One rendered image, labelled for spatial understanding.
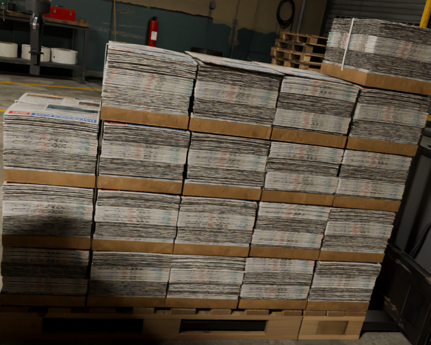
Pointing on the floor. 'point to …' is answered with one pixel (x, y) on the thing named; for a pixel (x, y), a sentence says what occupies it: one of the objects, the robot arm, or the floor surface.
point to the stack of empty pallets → (299, 50)
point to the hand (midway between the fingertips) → (35, 64)
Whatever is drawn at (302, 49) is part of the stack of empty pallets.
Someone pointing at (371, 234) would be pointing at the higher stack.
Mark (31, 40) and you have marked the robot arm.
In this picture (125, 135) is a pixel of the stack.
